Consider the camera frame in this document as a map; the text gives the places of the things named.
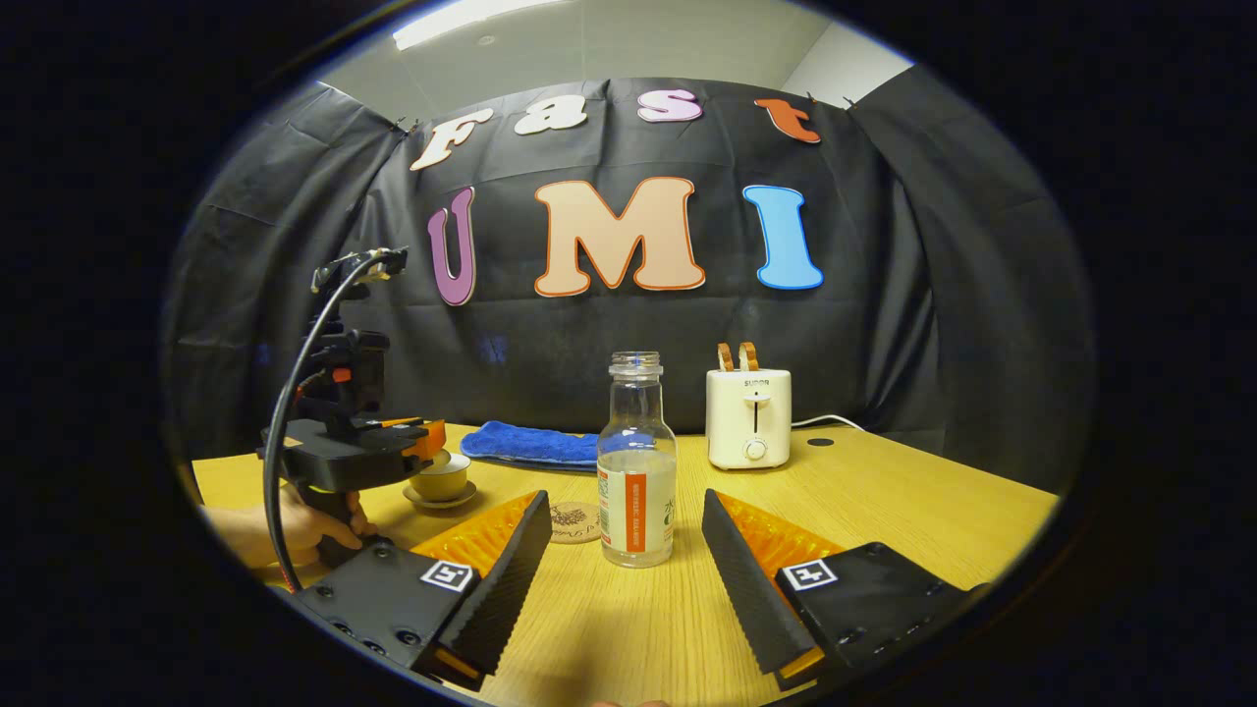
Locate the toast slice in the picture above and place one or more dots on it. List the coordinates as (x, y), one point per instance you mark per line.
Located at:
(748, 356)
(725, 357)

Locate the round wooden coaster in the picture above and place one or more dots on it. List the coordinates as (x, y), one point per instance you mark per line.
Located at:
(574, 522)

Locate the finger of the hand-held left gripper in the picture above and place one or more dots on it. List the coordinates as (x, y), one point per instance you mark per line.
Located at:
(432, 439)

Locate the yellow teacup lid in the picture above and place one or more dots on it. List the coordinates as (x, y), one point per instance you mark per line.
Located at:
(440, 459)

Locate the black backdrop cloth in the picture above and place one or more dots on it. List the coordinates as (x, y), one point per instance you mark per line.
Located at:
(589, 334)

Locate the white toaster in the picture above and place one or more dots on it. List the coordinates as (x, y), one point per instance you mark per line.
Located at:
(748, 417)

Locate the yellow ceramic teacup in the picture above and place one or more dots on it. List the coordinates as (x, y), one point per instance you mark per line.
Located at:
(442, 483)

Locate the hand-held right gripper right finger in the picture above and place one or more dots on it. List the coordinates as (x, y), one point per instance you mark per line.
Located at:
(751, 584)

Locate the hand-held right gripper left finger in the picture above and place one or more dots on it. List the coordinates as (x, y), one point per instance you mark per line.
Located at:
(501, 584)

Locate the yellow ceramic saucer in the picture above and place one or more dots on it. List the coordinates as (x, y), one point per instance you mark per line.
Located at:
(442, 501)

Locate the blue folded towel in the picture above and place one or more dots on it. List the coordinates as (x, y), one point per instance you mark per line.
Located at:
(530, 444)

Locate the clear water bottle orange label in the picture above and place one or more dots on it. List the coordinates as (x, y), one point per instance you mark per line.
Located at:
(636, 471)

